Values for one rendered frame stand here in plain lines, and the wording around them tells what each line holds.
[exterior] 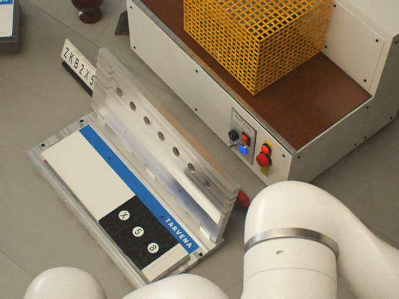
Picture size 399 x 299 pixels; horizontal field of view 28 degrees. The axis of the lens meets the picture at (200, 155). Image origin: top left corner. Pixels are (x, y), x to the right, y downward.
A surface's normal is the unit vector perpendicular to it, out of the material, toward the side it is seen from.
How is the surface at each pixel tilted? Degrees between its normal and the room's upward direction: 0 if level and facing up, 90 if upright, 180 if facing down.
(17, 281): 0
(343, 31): 90
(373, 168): 0
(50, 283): 17
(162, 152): 76
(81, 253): 0
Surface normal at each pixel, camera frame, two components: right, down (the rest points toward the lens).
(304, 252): 0.18, -0.54
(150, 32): -0.77, 0.53
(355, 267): -0.83, 0.26
